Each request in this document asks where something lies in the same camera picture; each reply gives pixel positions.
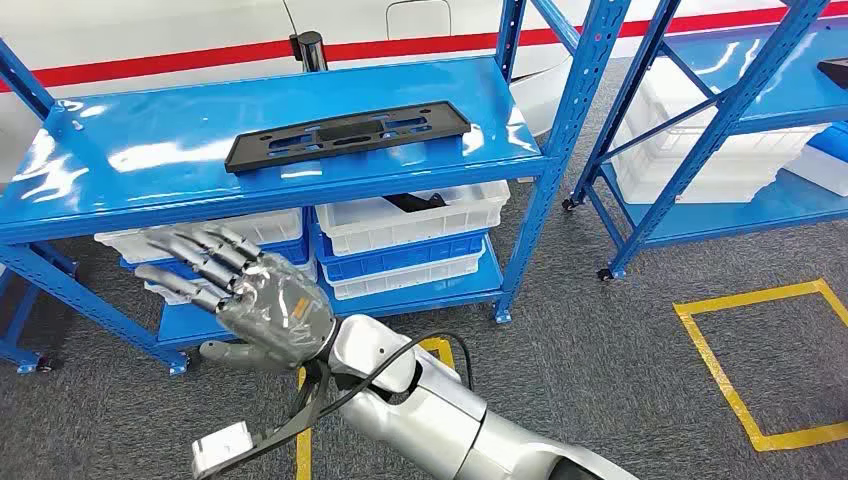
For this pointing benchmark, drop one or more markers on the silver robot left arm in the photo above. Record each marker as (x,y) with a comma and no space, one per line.
(430,424)

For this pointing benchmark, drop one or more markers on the large white plastic crate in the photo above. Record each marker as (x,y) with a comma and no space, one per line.
(729,166)

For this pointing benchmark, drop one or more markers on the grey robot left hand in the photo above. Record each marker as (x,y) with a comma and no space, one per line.
(278,311)

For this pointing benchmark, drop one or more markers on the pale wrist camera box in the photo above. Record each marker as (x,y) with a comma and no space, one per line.
(222,450)

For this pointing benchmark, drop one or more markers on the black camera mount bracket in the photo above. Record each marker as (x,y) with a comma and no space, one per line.
(295,420)

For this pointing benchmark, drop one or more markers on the black part in crate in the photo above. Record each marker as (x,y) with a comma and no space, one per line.
(414,202)

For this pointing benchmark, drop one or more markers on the black stanchion post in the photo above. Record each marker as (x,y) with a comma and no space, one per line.
(311,53)

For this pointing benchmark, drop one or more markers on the white car with red stripe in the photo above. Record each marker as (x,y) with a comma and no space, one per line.
(166,26)

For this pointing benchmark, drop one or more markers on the black plastic plate frame part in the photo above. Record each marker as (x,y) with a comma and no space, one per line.
(265,149)

